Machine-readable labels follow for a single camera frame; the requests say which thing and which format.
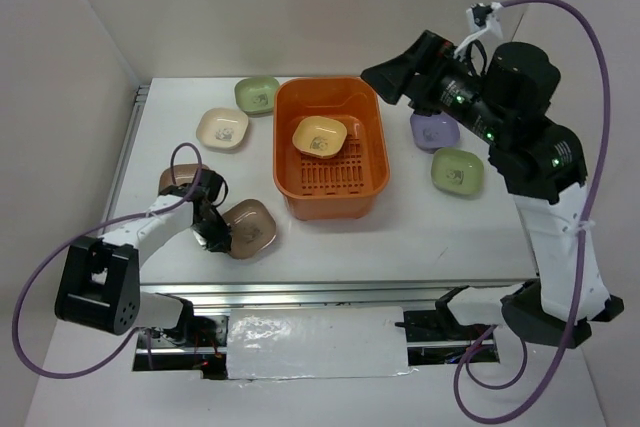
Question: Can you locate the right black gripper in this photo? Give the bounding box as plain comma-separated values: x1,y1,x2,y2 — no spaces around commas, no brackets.
354,26,499,138

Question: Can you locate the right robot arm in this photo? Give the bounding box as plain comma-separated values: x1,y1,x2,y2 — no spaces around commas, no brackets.
361,31,624,349

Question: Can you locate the green plate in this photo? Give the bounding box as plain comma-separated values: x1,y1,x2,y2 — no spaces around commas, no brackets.
234,76,280,116
430,147,485,197

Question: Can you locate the pink-brown plate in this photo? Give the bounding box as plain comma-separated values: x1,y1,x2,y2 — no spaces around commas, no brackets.
157,163,198,195

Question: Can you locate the orange plastic bin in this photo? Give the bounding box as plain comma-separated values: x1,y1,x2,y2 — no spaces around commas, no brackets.
273,77,390,220

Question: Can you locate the brown plate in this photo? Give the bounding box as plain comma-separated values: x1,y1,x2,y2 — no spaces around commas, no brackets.
222,199,277,260

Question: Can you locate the white sheet front cover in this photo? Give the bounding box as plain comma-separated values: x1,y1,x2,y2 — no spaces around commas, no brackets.
226,307,410,380

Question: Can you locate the cream plate left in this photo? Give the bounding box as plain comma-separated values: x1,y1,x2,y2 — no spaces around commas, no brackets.
196,107,249,151

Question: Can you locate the aluminium rail frame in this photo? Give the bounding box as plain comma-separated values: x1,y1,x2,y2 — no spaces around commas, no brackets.
99,77,546,373

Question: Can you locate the yellow plate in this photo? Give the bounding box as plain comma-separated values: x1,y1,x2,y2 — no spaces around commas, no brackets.
292,116,348,159

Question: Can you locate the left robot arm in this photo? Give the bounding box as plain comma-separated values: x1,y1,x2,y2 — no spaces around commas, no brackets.
54,169,232,346

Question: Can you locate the purple plate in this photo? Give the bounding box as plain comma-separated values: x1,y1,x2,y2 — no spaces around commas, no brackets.
409,113,461,153

